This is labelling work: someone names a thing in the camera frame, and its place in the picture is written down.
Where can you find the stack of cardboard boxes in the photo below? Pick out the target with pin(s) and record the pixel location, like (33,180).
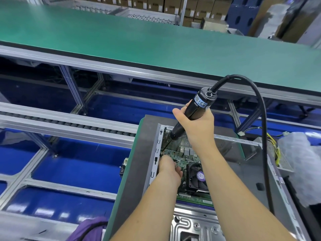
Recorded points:
(160,7)

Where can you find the metal heatsink cooler fan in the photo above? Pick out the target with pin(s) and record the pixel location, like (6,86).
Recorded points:
(196,177)

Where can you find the person's right forearm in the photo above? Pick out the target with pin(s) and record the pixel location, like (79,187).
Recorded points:
(235,198)

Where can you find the grey power supply unit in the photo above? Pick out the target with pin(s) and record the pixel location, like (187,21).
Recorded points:
(276,153)

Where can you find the white bubble wrap bag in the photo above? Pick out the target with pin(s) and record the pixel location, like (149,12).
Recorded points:
(303,163)

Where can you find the person's right hand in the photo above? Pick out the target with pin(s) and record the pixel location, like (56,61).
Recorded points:
(198,129)

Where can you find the black and silver computer case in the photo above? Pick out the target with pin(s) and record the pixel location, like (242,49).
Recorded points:
(251,168)

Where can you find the aluminium roller conveyor rail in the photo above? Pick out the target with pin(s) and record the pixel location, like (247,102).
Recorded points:
(65,122)

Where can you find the person's left forearm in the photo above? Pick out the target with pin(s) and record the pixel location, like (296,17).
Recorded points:
(145,213)

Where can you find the green conveyor belt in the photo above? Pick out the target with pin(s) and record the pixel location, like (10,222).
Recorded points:
(150,42)

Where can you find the black electric screwdriver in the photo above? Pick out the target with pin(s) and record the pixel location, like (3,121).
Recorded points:
(195,110)

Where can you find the person's left hand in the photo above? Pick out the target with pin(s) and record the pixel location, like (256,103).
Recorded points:
(169,169)

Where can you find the green motherboard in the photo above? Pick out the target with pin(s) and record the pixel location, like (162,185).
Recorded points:
(175,155)

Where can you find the small purple object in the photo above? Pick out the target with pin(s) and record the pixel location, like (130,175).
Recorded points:
(88,228)

